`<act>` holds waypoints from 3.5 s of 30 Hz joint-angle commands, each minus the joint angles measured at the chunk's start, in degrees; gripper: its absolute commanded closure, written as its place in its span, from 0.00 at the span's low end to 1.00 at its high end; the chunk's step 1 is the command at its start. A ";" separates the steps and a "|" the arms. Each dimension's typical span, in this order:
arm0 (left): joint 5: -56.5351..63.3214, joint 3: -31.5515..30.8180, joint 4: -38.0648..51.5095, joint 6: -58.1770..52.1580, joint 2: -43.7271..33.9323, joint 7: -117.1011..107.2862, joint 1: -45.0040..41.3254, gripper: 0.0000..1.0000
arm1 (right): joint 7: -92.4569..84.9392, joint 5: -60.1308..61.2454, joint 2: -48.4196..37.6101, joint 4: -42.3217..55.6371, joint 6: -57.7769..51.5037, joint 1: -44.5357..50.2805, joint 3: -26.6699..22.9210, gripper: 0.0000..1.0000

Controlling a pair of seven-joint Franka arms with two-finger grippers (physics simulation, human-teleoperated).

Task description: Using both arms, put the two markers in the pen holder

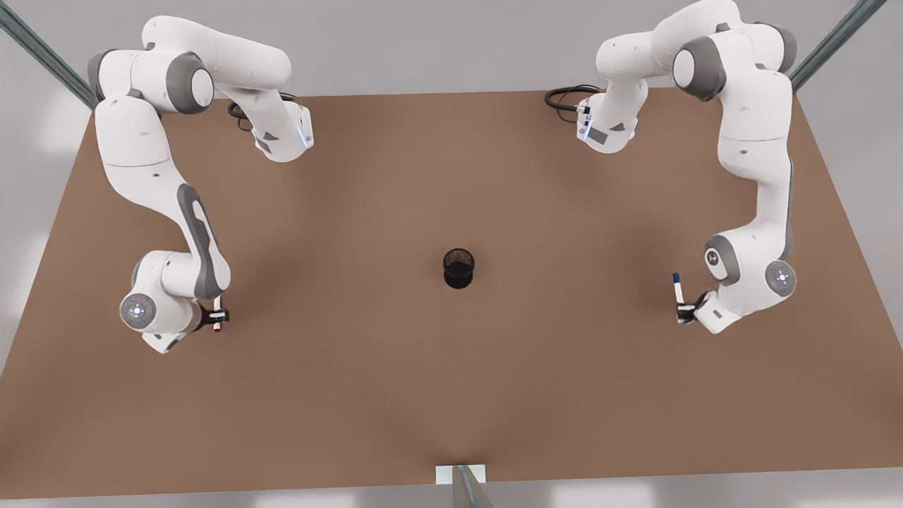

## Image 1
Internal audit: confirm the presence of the black mesh pen holder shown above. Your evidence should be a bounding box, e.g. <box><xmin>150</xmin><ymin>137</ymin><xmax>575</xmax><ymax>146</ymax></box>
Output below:
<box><xmin>442</xmin><ymin>248</ymin><xmax>476</xmax><ymax>289</ymax></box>

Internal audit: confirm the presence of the black right arm cable loop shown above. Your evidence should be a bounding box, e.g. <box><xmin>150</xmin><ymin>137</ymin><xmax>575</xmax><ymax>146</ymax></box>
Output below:
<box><xmin>227</xmin><ymin>92</ymin><xmax>298</xmax><ymax>132</ymax></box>

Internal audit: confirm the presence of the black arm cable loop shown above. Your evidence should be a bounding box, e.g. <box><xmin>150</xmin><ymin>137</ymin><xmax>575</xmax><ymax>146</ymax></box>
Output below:
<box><xmin>227</xmin><ymin>92</ymin><xmax>298</xmax><ymax>132</ymax></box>
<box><xmin>545</xmin><ymin>85</ymin><xmax>602</xmax><ymax>123</ymax></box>

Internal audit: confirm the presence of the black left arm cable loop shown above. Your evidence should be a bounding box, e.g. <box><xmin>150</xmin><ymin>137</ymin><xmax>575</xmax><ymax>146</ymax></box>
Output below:
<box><xmin>545</xmin><ymin>85</ymin><xmax>602</xmax><ymax>123</ymax></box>

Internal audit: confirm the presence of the silver frame post with foot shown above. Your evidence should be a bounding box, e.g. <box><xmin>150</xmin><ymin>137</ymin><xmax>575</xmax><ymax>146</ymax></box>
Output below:
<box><xmin>435</xmin><ymin>464</ymin><xmax>495</xmax><ymax>508</ymax></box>

